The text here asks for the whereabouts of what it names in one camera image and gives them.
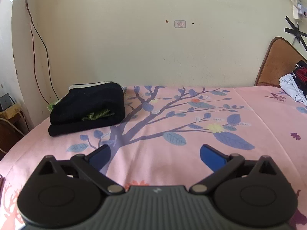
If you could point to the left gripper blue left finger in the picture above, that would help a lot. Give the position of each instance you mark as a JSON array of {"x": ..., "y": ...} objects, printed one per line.
[{"x": 89, "y": 167}]

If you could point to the black tape cross on wall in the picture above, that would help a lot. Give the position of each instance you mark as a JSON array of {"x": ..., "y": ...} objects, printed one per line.
[{"x": 294, "y": 30}]

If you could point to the white folded garment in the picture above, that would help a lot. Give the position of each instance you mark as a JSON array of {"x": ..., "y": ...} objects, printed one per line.
[{"x": 289, "y": 86}]

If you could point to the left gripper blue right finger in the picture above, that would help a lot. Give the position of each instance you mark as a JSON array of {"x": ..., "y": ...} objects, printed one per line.
[{"x": 223, "y": 167}]

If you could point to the green garment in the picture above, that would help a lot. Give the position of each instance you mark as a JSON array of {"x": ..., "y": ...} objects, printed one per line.
[{"x": 52, "y": 105}]

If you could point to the navy red patterned sweater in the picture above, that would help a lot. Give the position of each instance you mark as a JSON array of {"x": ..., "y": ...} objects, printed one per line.
[{"x": 299, "y": 75}]

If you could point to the black folded garment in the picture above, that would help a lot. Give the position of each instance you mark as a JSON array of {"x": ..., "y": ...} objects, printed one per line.
[{"x": 88, "y": 106}]

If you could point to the small wall sticker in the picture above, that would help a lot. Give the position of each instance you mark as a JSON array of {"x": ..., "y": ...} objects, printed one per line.
[{"x": 180, "y": 24}]

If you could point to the brown mesh cushion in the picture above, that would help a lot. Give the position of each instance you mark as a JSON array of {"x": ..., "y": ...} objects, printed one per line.
[{"x": 279, "y": 60}]

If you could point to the pink floral bed sheet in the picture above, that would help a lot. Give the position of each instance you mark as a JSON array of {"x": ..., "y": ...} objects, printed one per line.
[{"x": 161, "y": 140}]

